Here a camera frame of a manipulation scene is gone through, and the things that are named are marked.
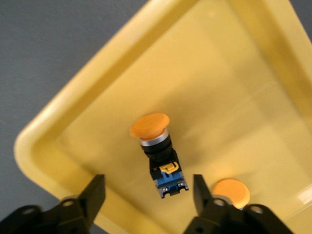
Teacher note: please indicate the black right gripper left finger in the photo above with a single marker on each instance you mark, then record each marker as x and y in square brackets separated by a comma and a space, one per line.
[92, 202]

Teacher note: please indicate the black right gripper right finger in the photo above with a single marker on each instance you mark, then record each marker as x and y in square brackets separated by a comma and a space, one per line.
[204, 209]

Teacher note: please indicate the yellow mushroom push button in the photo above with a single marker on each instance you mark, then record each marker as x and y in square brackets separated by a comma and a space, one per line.
[158, 151]
[231, 191]

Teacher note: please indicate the yellow plastic tray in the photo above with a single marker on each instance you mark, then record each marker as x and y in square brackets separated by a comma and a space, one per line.
[195, 85]

